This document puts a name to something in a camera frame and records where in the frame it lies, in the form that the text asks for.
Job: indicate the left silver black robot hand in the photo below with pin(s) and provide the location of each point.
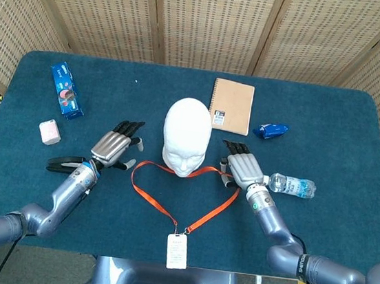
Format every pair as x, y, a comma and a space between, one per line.
110, 144

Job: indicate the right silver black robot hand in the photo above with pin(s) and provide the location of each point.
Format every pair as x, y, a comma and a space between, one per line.
245, 168

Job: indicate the white badge card holder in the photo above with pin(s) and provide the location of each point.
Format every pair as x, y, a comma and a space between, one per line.
177, 251

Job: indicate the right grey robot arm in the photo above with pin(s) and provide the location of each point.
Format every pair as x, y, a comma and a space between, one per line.
270, 221

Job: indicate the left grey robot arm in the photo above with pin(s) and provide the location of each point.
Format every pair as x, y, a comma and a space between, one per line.
66, 192

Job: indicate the white mannequin head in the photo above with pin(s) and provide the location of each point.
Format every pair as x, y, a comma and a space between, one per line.
187, 131

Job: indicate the blue snack packet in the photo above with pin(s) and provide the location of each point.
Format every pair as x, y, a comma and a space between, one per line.
270, 131

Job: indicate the clear plastic water bottle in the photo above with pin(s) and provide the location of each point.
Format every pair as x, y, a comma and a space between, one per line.
293, 186

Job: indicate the black stapler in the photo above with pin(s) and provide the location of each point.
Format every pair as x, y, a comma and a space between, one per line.
62, 164

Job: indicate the small white pink box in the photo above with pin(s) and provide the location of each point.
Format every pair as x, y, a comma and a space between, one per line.
49, 132

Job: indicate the blue felt table cover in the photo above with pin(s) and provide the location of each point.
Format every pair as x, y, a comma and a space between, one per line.
116, 209

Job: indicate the kraft spiral notebook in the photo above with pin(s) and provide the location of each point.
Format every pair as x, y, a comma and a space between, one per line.
233, 104

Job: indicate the blue cookie box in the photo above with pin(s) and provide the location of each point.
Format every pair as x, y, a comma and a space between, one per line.
66, 90

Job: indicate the woven bamboo folding screen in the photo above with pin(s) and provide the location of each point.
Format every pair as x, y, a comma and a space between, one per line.
212, 20

